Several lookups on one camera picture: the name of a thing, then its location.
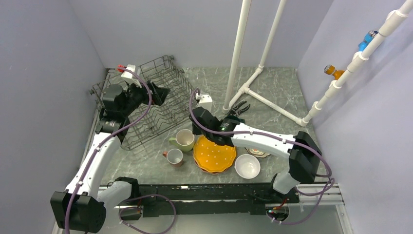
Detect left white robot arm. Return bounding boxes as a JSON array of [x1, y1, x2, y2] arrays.
[[50, 81, 170, 234]]

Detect black handled pliers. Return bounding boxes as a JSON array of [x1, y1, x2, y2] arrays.
[[227, 100, 251, 117]]

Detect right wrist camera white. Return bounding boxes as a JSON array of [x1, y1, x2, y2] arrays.
[[195, 94, 213, 112]]

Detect small red-brown mug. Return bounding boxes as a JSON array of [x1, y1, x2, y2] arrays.
[[162, 149, 184, 167]]

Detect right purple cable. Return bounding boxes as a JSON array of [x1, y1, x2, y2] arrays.
[[188, 89, 336, 226]]

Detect yellow polka dot plate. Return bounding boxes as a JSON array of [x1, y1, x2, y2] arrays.
[[193, 136, 237, 172]]

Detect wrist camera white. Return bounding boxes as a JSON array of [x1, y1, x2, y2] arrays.
[[117, 64, 142, 87], [195, 94, 213, 112]]

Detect grey wire dish rack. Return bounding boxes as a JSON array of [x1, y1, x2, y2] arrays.
[[89, 55, 193, 150]]

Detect white PVC pipe frame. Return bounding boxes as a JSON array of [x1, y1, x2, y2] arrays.
[[222, 0, 309, 127]]

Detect floral scalloped small plate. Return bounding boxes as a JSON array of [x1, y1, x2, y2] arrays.
[[245, 148, 270, 158]]

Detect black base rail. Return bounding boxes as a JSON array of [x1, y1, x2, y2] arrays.
[[120, 183, 300, 217]]

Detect white bowl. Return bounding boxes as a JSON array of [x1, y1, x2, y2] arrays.
[[234, 154, 261, 179]]

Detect orange clamp on pipe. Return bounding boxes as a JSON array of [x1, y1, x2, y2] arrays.
[[324, 64, 345, 80]]

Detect red plate under yellow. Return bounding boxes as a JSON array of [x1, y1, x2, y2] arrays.
[[195, 161, 231, 175]]

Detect light green mug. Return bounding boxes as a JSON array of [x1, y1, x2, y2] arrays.
[[169, 129, 195, 152]]

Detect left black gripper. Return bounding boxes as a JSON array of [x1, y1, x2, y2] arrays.
[[121, 78, 170, 117]]

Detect white PVC pipe diagonal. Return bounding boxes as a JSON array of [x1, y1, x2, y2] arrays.
[[298, 0, 413, 126]]

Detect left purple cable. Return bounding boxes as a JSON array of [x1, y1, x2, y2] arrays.
[[64, 66, 153, 234]]

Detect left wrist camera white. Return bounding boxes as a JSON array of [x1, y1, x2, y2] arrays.
[[117, 64, 142, 87]]

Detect blue clamp on pipe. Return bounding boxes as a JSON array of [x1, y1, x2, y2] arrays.
[[358, 30, 378, 51]]

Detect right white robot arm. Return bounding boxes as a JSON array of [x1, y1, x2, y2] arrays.
[[189, 107, 321, 202]]

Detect purple cable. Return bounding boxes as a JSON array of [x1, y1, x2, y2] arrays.
[[188, 89, 336, 226], [64, 66, 153, 234]]

